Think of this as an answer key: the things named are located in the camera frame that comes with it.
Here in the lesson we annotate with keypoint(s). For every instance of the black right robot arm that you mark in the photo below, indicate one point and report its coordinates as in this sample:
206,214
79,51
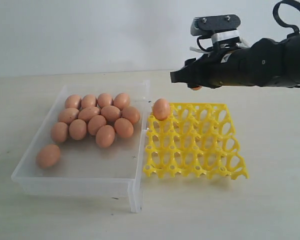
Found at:
266,63

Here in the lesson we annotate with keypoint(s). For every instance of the clear plastic tray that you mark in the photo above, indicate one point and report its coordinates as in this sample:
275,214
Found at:
85,170

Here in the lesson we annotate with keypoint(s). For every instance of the brown egg lone front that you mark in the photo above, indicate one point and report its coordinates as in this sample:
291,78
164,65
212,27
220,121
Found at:
48,156

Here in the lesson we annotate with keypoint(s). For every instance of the yellow plastic egg tray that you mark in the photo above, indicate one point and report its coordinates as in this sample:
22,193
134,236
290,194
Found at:
197,139

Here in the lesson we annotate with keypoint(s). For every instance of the brown egg slot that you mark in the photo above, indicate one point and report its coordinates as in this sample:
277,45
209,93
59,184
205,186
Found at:
124,128
161,109
105,136

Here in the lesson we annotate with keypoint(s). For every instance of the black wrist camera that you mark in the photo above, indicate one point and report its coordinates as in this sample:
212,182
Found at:
206,26

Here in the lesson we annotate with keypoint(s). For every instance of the brown egg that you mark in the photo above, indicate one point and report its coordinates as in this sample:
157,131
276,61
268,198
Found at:
111,113
95,123
73,101
59,132
131,113
104,99
78,129
89,112
88,100
68,115
121,101

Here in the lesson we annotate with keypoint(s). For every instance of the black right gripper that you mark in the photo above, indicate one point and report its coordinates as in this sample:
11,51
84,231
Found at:
214,70

